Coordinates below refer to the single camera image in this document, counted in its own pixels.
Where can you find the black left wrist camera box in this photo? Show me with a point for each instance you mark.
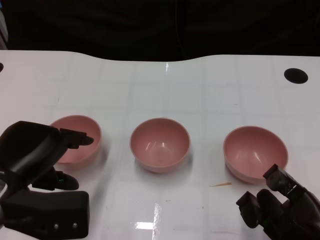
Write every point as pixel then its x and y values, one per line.
pixel 47 212

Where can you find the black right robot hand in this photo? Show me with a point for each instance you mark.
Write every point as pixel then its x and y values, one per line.
pixel 292 215

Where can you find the black backdrop cloth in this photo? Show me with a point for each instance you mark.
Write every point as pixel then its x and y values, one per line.
pixel 100 25

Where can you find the thin orange splinter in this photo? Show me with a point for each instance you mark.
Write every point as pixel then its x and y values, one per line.
pixel 221 184

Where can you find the pink plastic bowl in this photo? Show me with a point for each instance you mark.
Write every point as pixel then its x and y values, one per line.
pixel 160 147
pixel 252 150
pixel 85 125

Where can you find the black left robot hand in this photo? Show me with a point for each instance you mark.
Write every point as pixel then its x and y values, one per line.
pixel 27 147

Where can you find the black round table grommet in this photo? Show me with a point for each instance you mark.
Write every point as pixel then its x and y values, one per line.
pixel 1 67
pixel 296 75

